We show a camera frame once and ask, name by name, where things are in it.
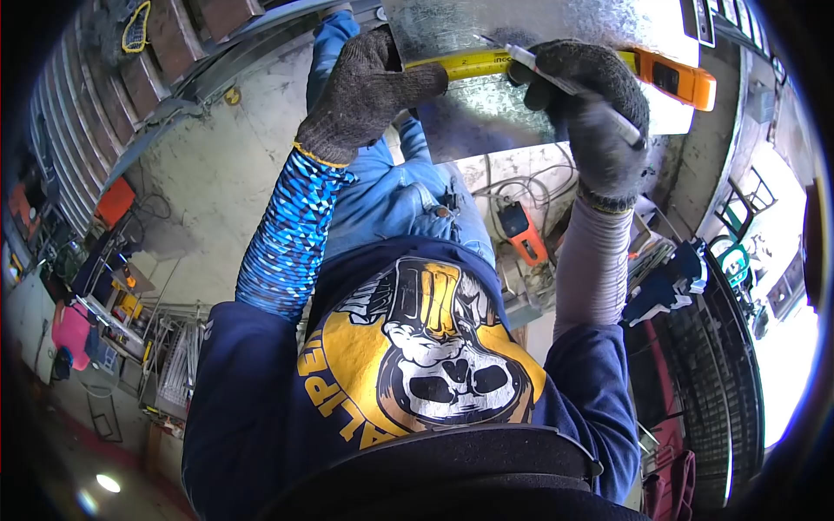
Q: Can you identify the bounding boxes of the person's right fingers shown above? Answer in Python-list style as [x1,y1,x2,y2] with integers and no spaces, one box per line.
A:
[507,39,629,113]

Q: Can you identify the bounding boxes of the cluttered workbench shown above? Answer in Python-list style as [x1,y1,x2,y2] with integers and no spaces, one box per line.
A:
[65,247,159,367]

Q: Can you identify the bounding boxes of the person's left fingers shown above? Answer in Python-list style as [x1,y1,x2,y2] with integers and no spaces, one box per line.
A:
[344,26,404,71]

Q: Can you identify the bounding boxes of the person's legs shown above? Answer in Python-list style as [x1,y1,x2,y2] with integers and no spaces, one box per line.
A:
[305,10,497,268]

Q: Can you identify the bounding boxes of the person's left thumb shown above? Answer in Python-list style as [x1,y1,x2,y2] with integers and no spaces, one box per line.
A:
[386,63,450,102]

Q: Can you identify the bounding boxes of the stack of metal profiles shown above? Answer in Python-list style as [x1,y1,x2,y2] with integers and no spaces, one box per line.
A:
[29,0,196,237]

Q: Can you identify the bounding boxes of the bundle of grey cables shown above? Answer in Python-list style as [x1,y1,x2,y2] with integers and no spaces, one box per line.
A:
[472,143,581,225]

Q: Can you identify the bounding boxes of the galvanized metal sheet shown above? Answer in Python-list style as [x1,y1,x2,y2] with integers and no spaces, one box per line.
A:
[381,0,701,165]

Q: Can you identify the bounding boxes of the person's left hand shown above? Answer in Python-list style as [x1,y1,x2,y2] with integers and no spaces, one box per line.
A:
[293,26,450,168]

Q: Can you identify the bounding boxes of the person's body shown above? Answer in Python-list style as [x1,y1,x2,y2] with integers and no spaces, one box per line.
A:
[181,234,644,521]

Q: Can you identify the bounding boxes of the blue white work glove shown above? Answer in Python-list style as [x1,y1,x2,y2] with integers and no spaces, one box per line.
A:
[621,237,710,327]

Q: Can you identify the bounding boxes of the orange power tool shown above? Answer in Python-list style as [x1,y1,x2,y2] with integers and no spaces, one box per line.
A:
[496,198,550,267]

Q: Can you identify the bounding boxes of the white marker pen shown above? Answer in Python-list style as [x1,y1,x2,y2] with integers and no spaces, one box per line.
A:
[479,34,647,152]

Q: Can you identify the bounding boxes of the person's right hand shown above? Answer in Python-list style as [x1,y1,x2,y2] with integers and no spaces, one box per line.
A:
[507,39,652,204]

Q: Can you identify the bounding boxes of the black metal grate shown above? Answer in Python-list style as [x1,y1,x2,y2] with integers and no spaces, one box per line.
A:
[652,260,765,510]

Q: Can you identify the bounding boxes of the yellow black net object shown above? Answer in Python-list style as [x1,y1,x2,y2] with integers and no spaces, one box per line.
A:
[121,0,152,55]

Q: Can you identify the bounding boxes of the yellow orange tape measure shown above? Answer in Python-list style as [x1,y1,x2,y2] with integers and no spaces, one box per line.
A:
[404,46,718,112]

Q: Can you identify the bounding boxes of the orange box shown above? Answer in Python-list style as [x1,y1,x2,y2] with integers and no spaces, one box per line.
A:
[94,176,138,229]

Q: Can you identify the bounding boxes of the pink object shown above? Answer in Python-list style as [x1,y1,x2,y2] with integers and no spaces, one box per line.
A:
[51,302,93,373]

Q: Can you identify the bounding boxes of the red cloth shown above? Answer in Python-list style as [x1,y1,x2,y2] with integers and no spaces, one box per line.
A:
[642,449,697,521]

